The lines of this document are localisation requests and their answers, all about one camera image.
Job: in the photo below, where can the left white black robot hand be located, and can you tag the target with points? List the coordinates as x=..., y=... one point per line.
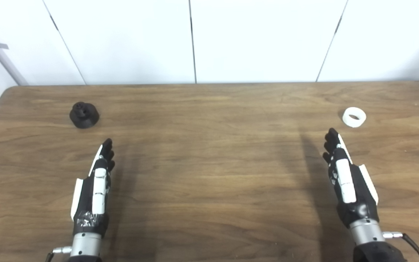
x=99, y=189

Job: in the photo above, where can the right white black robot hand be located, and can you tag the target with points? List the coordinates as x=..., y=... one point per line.
x=346, y=182

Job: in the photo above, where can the round black plastic part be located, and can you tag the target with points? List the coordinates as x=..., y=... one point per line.
x=84, y=115

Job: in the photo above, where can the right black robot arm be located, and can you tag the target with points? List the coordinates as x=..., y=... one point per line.
x=367, y=233

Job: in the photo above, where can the grey wall corner strip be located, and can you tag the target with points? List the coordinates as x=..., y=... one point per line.
x=2, y=54

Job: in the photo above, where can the small grey wall tag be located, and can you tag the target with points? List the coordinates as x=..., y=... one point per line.
x=2, y=46

